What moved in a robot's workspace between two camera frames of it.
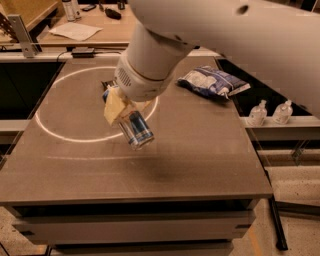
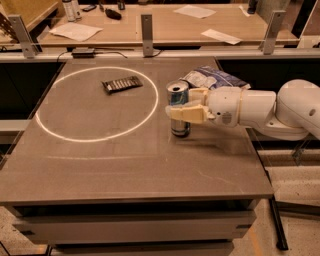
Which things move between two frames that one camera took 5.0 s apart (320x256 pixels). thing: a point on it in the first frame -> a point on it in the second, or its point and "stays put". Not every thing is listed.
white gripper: [141, 86] -> [224, 104]
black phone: [89, 8] stays put
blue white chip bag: [212, 81] stays put
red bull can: [134, 127] -> [178, 94]
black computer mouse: [112, 14] stays put
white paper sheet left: [79, 32] stays put
